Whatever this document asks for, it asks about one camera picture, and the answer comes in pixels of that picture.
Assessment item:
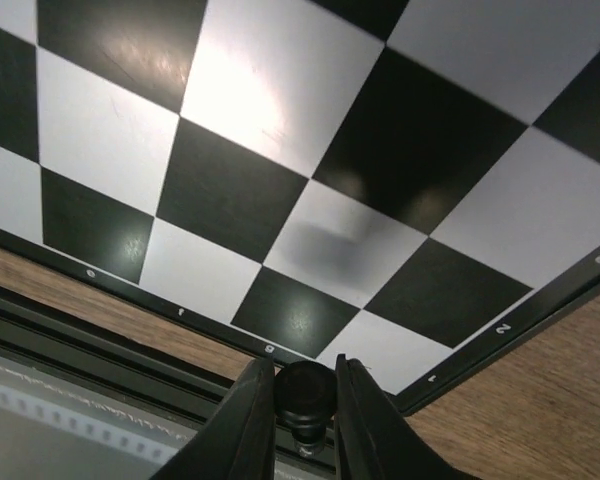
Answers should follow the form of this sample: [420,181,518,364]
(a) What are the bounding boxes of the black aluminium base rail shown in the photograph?
[0,279,341,480]

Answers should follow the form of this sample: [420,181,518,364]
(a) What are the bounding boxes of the black chess pawn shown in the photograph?
[274,360,337,458]

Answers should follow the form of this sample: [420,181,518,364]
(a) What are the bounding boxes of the black and white chessboard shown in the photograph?
[0,1,600,411]

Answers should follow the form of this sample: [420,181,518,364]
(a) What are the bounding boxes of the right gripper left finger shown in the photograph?
[153,358,275,480]

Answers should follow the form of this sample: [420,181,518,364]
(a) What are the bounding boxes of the light blue slotted cable duct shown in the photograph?
[0,380,196,465]

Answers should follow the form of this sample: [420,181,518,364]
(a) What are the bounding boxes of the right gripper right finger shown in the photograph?
[335,354,473,479]

